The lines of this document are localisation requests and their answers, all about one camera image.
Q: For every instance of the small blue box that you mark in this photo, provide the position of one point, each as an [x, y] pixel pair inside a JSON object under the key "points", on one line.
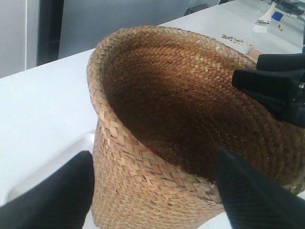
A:
{"points": [[277, 16]]}

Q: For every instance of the brown woven straw basket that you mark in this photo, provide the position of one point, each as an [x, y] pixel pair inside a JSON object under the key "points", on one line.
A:
{"points": [[165, 103]]}

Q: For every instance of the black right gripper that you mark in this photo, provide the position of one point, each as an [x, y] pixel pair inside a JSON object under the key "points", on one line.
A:
{"points": [[277, 83]]}

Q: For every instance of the white bristle paint brush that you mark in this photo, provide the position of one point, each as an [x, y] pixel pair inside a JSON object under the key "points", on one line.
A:
{"points": [[264, 21]]}

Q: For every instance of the white rectangular plastic tray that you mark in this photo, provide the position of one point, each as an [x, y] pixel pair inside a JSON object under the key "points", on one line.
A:
{"points": [[22, 171]]}

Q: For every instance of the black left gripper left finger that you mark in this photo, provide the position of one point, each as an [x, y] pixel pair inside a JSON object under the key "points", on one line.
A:
{"points": [[61, 201]]}

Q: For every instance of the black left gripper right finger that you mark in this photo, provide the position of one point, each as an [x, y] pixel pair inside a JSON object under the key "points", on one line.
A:
{"points": [[253, 201]]}

